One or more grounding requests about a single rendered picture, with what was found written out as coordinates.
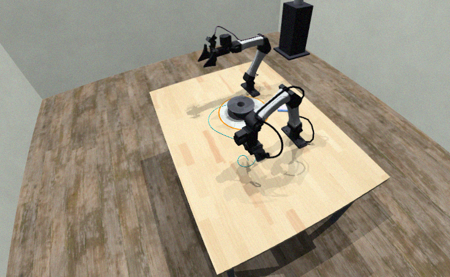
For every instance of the white flat disc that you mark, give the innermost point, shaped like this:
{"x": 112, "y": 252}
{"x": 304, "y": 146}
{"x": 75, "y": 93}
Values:
{"x": 238, "y": 124}

